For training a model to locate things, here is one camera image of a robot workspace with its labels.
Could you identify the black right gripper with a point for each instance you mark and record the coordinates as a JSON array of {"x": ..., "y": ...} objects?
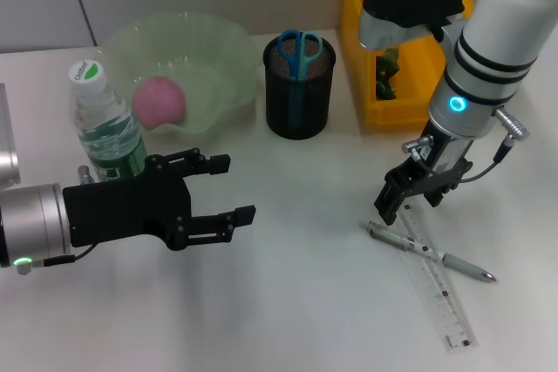
[{"x": 444, "y": 158}]

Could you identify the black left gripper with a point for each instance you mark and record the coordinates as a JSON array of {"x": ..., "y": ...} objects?
[{"x": 117, "y": 211}]

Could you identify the grey pen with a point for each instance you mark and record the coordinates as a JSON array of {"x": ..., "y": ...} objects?
[{"x": 466, "y": 266}]

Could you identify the transparent plastic ruler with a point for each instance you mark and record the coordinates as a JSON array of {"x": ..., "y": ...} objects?
[{"x": 449, "y": 302}]

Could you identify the pink peach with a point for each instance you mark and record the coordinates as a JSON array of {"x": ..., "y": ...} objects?
[{"x": 159, "y": 102}]

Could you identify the green plastic wrapper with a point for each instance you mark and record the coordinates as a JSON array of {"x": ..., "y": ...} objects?
[{"x": 387, "y": 76}]

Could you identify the clear green-label water bottle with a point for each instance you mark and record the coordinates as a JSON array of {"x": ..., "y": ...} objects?
[{"x": 104, "y": 128}]

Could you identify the blue scissors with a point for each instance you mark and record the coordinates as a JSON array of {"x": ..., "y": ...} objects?
[{"x": 300, "y": 58}]

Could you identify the black mesh pen holder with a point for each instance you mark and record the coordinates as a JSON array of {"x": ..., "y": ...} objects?
[{"x": 314, "y": 106}]

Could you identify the translucent green fruit bowl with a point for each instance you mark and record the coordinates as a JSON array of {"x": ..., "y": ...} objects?
[{"x": 209, "y": 49}]

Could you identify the yellow plastic bin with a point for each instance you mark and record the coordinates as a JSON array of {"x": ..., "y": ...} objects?
[{"x": 362, "y": 84}]

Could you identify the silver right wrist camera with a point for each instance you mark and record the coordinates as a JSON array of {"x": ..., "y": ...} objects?
[{"x": 410, "y": 2}]

